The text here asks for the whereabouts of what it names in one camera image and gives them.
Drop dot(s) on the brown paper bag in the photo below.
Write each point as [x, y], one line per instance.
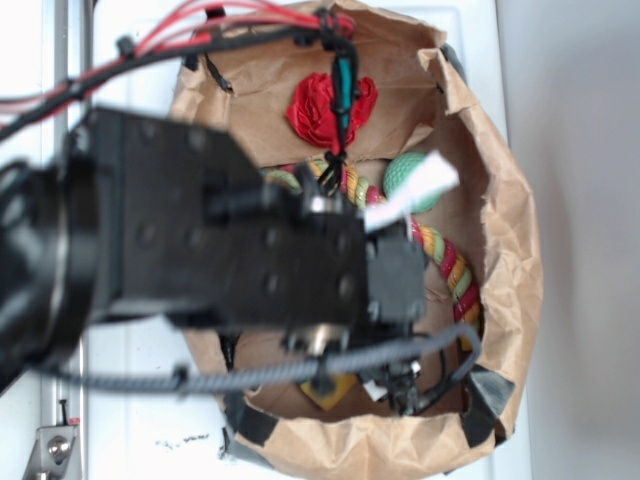
[423, 104]

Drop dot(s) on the metal corner bracket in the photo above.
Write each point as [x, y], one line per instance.
[55, 455]

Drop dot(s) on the red crumpled paper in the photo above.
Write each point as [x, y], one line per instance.
[312, 119]

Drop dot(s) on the yellow green sponge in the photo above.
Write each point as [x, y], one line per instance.
[335, 390]

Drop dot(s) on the green dimpled ball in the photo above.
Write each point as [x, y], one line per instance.
[398, 170]

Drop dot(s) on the aluminium rail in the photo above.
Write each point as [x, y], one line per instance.
[67, 50]

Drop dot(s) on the multicolour twisted rope toy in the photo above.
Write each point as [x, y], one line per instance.
[451, 264]

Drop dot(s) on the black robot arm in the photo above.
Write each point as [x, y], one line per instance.
[143, 217]

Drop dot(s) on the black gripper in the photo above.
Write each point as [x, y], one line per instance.
[395, 267]

